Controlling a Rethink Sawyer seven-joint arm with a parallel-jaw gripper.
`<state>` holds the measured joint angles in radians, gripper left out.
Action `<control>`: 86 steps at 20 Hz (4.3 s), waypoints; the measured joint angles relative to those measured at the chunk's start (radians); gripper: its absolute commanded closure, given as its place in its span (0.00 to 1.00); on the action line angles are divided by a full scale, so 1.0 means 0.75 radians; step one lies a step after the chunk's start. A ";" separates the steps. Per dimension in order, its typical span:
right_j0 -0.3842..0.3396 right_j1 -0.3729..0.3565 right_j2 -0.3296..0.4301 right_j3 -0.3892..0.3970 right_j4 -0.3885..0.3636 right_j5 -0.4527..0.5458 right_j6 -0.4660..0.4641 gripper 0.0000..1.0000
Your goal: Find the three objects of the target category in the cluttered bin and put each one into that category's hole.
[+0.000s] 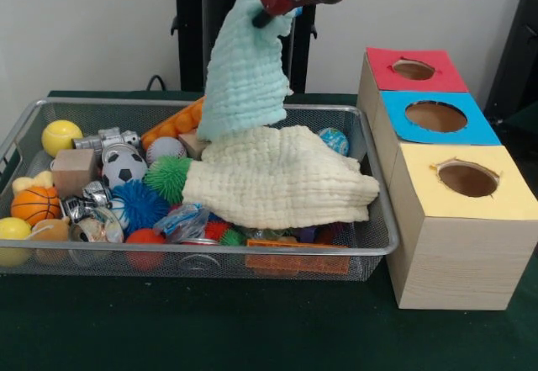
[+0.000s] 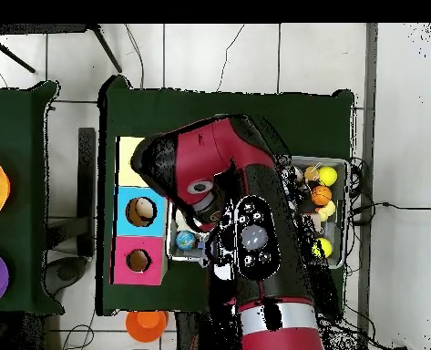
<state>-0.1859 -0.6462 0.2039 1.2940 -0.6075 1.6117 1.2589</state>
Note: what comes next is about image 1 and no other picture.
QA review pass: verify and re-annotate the light blue waffle cloth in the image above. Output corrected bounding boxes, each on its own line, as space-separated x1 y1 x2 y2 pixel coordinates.
196 0 295 141

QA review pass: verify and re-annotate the wooden box with three holes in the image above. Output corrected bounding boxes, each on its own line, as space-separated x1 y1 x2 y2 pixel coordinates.
356 46 538 311

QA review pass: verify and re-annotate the blue globe ball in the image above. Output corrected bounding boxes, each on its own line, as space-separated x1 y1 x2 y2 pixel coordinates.
317 127 351 156

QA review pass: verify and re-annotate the orange studded building block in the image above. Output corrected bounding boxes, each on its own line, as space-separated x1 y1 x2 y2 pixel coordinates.
140 97 207 150

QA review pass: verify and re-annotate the cream waffle cloth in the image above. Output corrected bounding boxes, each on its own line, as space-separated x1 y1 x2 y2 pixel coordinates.
181 125 382 230

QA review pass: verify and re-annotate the green spiky ball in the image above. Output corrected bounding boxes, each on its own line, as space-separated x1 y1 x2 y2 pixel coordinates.
144 155 193 206

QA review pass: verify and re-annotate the black and white football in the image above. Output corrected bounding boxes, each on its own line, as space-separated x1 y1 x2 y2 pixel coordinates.
102 151 148 190

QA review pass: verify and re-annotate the blue spiky ball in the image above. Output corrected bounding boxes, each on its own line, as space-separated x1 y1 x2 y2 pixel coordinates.
109 179 171 234

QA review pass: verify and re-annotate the yellow ball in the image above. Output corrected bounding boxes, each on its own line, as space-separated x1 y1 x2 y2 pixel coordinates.
0 216 33 268
40 119 84 158

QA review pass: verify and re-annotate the wooden cube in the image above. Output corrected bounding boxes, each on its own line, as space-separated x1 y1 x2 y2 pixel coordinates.
50 148 97 199

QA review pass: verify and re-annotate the black upright panel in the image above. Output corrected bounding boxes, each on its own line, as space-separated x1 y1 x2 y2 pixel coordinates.
485 0 538 114

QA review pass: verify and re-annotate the dark green tablecloth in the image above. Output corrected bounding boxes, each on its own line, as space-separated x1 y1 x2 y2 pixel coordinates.
0 88 538 371
498 100 538 139

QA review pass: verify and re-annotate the orange toy basketball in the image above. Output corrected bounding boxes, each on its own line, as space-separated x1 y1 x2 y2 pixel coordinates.
10 186 62 227

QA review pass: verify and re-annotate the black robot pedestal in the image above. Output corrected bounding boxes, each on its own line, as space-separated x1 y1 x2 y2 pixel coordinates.
161 0 319 93

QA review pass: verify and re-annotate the wire mesh bin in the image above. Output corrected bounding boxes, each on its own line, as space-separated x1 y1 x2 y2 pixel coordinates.
0 98 400 282

